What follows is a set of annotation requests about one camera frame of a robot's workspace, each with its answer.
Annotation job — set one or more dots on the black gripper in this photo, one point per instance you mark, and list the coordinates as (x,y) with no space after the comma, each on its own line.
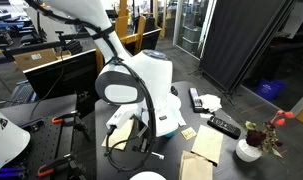
(142,128)

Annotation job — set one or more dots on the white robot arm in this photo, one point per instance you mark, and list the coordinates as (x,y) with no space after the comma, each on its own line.
(157,86)

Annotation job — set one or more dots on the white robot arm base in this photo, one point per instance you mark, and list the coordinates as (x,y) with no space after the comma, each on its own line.
(7,140)

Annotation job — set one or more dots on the blue plastic cup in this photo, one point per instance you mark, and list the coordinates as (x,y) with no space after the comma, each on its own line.
(170,134)

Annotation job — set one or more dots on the square brown paper napkin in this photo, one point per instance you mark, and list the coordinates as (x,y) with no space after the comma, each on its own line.
(121,138)

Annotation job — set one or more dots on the small white paper plate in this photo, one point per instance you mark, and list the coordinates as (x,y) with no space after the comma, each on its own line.
(147,176)

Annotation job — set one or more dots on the brown cardboard piece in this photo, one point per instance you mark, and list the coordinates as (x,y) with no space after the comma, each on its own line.
(195,166)

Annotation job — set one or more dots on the large white paper plate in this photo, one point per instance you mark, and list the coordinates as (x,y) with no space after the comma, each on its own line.
(177,100)

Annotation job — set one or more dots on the curved black remote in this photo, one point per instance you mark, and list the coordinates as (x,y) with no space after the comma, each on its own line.
(174,90)

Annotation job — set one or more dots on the flat brown paper napkin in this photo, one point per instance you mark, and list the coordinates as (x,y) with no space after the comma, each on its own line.
(207,144)

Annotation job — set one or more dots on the long black TV remote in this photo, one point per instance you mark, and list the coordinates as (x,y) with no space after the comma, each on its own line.
(196,100)

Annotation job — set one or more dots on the small white packet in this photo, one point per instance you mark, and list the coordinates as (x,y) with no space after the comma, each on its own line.
(206,115)

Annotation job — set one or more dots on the crumpled white tissue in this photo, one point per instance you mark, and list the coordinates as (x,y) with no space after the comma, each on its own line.
(210,102)

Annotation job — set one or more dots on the small black remote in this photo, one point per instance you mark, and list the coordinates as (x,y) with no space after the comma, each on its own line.
(224,127)

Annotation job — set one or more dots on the black breadboard table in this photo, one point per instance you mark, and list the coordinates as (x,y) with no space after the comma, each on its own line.
(47,143)

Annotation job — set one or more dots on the black computer monitor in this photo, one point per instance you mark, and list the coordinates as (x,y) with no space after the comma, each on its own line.
(64,80)

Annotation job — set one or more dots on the white ribbed vase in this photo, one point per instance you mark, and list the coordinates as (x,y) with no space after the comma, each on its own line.
(247,151)

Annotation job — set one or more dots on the dark red flower bouquet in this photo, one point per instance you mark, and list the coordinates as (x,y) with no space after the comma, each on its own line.
(257,137)

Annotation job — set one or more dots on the grey storage bins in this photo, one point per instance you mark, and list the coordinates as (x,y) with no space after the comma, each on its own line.
(191,40)

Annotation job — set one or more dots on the black keyboard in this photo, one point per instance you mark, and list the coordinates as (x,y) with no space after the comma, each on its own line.
(22,93)

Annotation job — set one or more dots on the cardboard box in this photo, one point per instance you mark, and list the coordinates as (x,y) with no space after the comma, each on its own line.
(31,58)

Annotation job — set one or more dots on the blue bin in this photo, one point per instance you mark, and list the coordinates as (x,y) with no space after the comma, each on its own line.
(270,90)

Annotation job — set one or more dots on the black partition curtain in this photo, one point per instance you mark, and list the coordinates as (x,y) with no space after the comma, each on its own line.
(237,40)

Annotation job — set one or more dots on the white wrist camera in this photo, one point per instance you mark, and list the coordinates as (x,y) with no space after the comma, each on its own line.
(122,116)

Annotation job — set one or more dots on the yellow wooden frame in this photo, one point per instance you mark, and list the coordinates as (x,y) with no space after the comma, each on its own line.
(123,13)

